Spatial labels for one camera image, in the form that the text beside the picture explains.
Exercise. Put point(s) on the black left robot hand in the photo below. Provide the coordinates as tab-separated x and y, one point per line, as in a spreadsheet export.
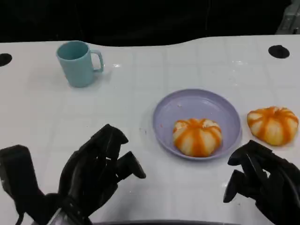
86	173

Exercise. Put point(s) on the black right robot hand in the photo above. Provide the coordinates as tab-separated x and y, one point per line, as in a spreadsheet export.
274	185

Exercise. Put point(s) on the orange white toy bread roll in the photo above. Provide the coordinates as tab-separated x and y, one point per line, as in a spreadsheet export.
273	126
197	138

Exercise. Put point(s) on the pale green mug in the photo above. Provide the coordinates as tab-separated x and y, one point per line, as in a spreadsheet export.
78	70

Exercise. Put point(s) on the lilac plate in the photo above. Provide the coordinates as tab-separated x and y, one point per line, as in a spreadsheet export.
199	103

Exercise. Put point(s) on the grey background machine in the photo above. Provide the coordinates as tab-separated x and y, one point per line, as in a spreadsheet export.
289	20

